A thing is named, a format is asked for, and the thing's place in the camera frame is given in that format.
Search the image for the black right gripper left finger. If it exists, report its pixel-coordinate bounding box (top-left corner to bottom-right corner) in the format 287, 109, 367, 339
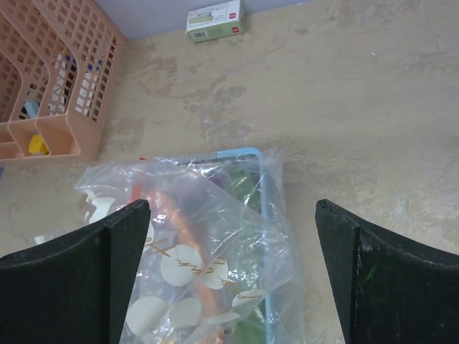
1, 200, 150, 343

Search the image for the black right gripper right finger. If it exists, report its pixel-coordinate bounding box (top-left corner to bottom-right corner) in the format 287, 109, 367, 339
315, 199, 458, 343

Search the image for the orange purple papaya slice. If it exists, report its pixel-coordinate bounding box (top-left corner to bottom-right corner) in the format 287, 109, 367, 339
147, 191, 229, 343

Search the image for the clear polka dot zip bag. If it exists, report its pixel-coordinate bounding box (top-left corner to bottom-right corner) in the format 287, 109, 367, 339
73, 146, 306, 344

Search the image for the green leafy vegetable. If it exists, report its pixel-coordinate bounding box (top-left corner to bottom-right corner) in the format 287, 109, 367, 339
225, 169, 267, 343

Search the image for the light blue plastic basket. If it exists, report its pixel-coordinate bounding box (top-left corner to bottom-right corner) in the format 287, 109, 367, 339
177, 147, 278, 343

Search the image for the yellow block in organizer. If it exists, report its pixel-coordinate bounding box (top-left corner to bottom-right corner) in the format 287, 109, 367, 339
28, 134, 49, 156

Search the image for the peach plastic file organizer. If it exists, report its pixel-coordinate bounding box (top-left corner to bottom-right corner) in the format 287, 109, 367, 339
1, 1, 126, 166

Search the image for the green and white small box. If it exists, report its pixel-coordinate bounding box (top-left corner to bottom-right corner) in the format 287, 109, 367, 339
186, 0, 246, 43

